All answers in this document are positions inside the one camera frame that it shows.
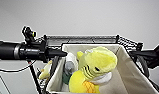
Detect white green bottle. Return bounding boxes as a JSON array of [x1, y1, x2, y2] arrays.
[[62, 52, 80, 85]]

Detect yellow plush shark toy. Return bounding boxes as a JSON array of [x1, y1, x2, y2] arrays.
[[68, 46, 119, 94]]

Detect thin robot cable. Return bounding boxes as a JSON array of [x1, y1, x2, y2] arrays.
[[0, 59, 38, 73]]

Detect yellow plush toy on shelf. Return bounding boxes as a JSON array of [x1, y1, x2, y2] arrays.
[[37, 59, 55, 81]]

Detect black wire shelf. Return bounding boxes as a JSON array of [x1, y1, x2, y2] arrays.
[[27, 33, 145, 94]]

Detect pale basket with dark spots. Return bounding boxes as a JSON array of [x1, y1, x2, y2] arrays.
[[44, 43, 159, 94]]

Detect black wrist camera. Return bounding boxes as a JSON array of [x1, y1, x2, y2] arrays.
[[21, 25, 38, 44]]

